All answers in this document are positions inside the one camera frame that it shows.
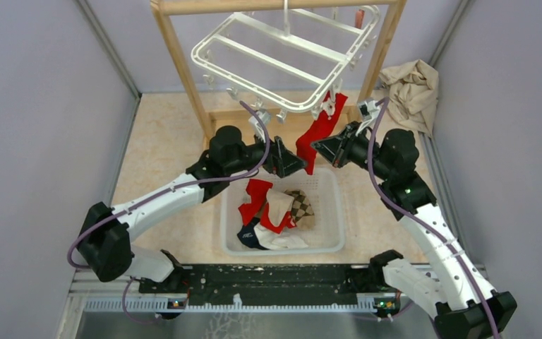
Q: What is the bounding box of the red santa sock left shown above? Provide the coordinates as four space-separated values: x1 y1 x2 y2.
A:
296 93 348 175

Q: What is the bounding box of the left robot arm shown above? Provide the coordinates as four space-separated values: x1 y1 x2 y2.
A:
72 126 307 292

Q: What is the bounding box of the wooden hanger stand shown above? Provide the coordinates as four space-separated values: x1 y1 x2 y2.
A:
150 0 407 143

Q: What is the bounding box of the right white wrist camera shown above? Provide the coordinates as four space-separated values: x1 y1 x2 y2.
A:
356 99 382 136

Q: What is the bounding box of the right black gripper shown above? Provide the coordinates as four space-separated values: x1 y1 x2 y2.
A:
311 120 393 181

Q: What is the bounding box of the pink clothespin clip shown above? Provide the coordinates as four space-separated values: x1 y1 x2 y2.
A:
354 9 366 30

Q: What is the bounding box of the white plastic basket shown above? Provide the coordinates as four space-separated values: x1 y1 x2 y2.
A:
220 167 345 256

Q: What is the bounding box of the cream thin sock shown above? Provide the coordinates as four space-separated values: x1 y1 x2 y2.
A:
260 189 294 234

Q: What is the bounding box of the beige crumpled cloth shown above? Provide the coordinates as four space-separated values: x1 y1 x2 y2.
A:
379 59 439 136

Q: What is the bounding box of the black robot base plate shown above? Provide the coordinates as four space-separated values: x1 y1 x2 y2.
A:
138 264 406 317

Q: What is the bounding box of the navy santa sock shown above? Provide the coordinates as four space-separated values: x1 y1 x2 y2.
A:
236 218 267 250

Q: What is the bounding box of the white sock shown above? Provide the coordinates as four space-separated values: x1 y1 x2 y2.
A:
254 225 308 251

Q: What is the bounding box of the white clip drying hanger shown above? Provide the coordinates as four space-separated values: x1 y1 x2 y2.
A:
191 7 382 121

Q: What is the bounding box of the brown argyle sock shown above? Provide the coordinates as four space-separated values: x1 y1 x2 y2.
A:
284 189 315 231

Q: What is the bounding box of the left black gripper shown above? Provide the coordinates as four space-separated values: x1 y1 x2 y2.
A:
226 127 308 178

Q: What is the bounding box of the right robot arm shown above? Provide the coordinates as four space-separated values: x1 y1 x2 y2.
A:
311 122 517 338

